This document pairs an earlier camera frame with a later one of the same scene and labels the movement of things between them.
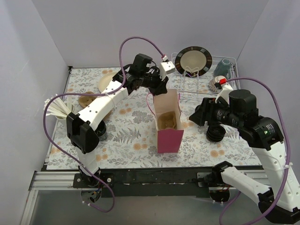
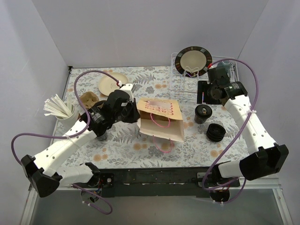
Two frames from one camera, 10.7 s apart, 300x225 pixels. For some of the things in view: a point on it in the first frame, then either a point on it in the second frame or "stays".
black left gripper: x=158 y=85 to x=129 y=112
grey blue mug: x=223 y=68 stays
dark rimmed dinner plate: x=193 y=61 stays
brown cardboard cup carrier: x=85 y=100 stays
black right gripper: x=206 y=110 to x=204 y=92
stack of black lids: x=215 y=132 stays
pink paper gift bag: x=169 y=132 to x=161 y=117
